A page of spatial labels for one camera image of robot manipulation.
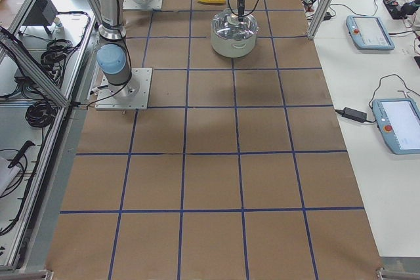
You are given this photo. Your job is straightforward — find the coiled black cable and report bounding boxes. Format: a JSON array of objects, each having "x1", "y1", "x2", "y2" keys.
[{"x1": 25, "y1": 100, "x2": 55, "y2": 129}]

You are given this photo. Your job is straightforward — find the black power brick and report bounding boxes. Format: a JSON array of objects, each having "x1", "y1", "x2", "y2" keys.
[{"x1": 342, "y1": 107, "x2": 367, "y2": 123}]

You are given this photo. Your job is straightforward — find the teach pendant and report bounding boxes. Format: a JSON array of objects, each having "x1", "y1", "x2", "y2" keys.
[
  {"x1": 373, "y1": 98, "x2": 419, "y2": 155},
  {"x1": 346, "y1": 16, "x2": 395, "y2": 51}
]

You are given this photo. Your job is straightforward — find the pale green electric pot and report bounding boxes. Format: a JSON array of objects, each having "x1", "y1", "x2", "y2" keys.
[{"x1": 211, "y1": 9, "x2": 259, "y2": 58}]

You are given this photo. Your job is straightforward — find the aluminium frame rail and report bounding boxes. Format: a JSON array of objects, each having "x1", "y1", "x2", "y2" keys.
[{"x1": 1, "y1": 27, "x2": 70, "y2": 108}]

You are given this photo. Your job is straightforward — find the far teach pendant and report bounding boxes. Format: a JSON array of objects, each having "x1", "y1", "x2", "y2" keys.
[{"x1": 346, "y1": 16, "x2": 395, "y2": 51}]

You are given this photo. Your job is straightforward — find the near teach pendant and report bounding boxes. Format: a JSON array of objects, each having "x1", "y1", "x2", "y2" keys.
[{"x1": 373, "y1": 98, "x2": 419, "y2": 155}]

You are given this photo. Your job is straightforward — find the aluminium frame post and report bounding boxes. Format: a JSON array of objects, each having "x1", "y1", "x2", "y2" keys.
[{"x1": 306, "y1": 0, "x2": 347, "y2": 41}]

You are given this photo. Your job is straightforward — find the glass pot lid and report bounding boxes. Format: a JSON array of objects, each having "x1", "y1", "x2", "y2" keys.
[{"x1": 211, "y1": 9, "x2": 259, "y2": 41}]

